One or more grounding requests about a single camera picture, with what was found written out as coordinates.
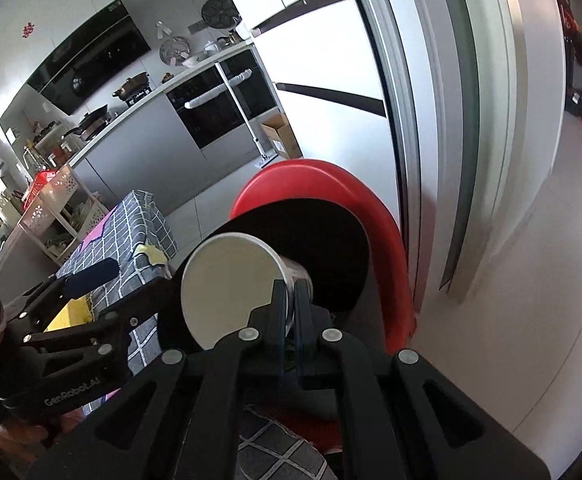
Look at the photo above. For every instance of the black built-in oven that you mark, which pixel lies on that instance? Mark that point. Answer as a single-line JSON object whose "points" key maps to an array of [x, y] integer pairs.
{"points": [[206, 107]]}

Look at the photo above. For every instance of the white refrigerator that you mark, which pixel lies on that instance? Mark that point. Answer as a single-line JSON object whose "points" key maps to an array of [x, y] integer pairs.
{"points": [[319, 56]]}

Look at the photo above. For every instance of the black pot on stove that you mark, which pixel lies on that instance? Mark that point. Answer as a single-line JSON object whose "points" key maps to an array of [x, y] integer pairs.
{"points": [[133, 89]]}

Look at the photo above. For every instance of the white paper cup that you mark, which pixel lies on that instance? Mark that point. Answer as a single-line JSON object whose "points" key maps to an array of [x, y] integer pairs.
{"points": [[226, 278]]}

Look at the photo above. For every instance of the red plastic stool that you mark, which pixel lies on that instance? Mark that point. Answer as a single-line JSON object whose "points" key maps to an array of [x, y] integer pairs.
{"points": [[307, 179]]}

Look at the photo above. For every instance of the red basket on trolley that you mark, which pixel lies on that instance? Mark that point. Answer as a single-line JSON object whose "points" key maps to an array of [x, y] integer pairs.
{"points": [[39, 182]]}

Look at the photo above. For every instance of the cardboard box on floor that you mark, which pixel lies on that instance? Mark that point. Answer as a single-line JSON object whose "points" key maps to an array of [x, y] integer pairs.
{"points": [[279, 132]]}

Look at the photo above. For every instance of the black range hood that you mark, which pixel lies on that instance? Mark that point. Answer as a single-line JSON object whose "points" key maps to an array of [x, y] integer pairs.
{"points": [[87, 59]]}

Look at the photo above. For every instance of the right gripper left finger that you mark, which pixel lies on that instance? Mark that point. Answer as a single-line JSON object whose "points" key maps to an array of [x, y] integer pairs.
{"points": [[246, 363]]}

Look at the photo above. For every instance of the beige storage trolley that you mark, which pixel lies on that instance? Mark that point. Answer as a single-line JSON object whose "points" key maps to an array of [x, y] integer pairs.
{"points": [[62, 215]]}

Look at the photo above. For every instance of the black trash bin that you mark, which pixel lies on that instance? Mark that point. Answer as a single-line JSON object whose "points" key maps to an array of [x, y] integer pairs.
{"points": [[294, 249]]}

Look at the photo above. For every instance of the black wok on stove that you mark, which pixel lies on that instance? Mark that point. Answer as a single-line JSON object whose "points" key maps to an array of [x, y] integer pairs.
{"points": [[91, 124]]}

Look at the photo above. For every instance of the yellow sponge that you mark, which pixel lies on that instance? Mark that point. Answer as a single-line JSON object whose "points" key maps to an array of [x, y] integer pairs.
{"points": [[76, 312]]}

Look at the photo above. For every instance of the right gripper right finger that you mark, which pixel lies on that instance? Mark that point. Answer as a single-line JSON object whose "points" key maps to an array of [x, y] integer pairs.
{"points": [[327, 358]]}

